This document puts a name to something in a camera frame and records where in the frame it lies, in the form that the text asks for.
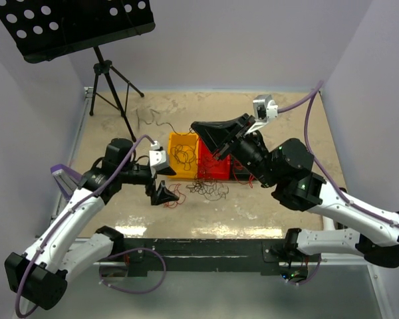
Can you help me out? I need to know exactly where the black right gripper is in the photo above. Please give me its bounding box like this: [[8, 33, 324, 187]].
[[192, 112, 279, 187]]

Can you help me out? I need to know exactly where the red wire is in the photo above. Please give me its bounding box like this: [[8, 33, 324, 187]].
[[231, 159, 255, 187], [162, 182, 187, 209]]

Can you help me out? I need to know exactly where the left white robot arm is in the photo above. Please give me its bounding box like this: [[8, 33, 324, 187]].
[[5, 138, 179, 318]]

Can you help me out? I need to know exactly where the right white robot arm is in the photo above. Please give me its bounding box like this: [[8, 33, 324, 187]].
[[191, 114, 399, 268]]

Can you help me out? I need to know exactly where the red plastic bin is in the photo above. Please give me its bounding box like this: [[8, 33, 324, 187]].
[[198, 140, 231, 180]]

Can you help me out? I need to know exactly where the yellow plastic bin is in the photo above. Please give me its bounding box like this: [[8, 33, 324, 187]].
[[168, 132, 198, 180]]

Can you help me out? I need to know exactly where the black plastic bin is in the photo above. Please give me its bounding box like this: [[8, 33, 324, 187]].
[[229, 158, 255, 181]]

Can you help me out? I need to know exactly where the purple plastic holder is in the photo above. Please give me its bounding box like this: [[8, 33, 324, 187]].
[[50, 164, 82, 201]]

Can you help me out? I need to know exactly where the white microphone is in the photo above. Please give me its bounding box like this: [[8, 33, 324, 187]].
[[323, 217, 337, 236]]

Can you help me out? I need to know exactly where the black perforated music stand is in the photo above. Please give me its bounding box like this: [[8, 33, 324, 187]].
[[0, 1, 156, 126]]

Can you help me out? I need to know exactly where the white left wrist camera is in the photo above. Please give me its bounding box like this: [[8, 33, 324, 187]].
[[149, 141, 170, 173]]

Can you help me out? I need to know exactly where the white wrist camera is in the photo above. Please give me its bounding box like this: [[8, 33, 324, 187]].
[[246, 94, 278, 134], [149, 141, 170, 173]]

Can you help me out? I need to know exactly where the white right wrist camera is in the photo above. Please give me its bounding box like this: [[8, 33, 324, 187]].
[[246, 94, 278, 134]]

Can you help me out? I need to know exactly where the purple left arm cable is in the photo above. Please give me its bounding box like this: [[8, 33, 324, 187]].
[[15, 134, 167, 317]]

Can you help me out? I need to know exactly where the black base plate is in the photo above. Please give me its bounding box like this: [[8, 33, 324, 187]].
[[101, 238, 304, 276]]

